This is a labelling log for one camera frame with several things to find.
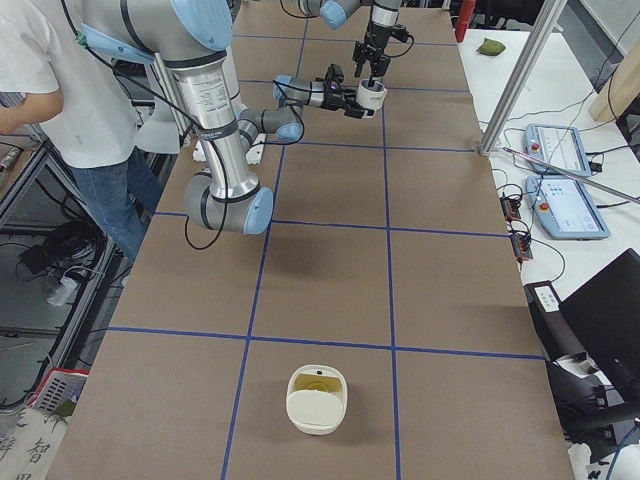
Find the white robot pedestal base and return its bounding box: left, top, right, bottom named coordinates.
left=192, top=49, right=270, bottom=165

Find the white mug with handle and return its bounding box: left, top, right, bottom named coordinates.
left=356, top=79, right=388, bottom=114

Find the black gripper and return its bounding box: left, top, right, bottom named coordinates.
left=320, top=82, right=375, bottom=119
left=352, top=41, right=391, bottom=83

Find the near blue teach pendant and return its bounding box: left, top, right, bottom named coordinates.
left=525, top=175, right=611, bottom=240

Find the aluminium frame post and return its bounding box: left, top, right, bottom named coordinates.
left=478, top=0, right=567, bottom=157

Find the black monitor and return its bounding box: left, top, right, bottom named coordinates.
left=560, top=248, right=639, bottom=401

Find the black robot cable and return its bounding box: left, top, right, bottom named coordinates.
left=183, top=99, right=306, bottom=251

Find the red cylinder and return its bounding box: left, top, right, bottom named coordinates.
left=454, top=0, right=476, bottom=43

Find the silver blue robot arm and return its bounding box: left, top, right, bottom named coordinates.
left=81, top=1, right=387, bottom=235
left=279, top=0, right=414, bottom=88

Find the black label box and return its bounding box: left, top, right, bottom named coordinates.
left=523, top=280, right=588, bottom=361

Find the blue teach pendant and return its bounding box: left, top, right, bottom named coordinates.
left=525, top=175, right=611, bottom=240
left=524, top=123, right=591, bottom=177

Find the cream lidded bin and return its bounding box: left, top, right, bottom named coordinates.
left=285, top=364, right=348, bottom=435

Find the far blue teach pendant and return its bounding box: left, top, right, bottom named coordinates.
left=524, top=123, right=591, bottom=177

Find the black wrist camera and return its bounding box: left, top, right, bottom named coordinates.
left=324, top=64, right=344, bottom=84

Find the standing person white shirt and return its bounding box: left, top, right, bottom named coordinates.
left=1, top=1, right=163, bottom=260

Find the white red basket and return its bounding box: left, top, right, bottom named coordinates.
left=26, top=368, right=89, bottom=413

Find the green pouch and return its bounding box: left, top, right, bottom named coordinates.
left=476, top=38, right=506, bottom=57

